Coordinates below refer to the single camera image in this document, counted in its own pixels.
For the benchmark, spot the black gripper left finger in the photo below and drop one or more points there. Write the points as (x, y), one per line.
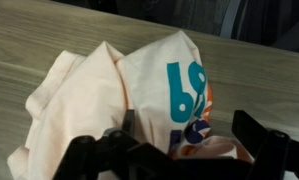
(105, 156)

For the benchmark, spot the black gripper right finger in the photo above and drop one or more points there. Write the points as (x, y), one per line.
(275, 156)

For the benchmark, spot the gray office chair silver frame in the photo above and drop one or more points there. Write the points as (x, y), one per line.
(229, 20)

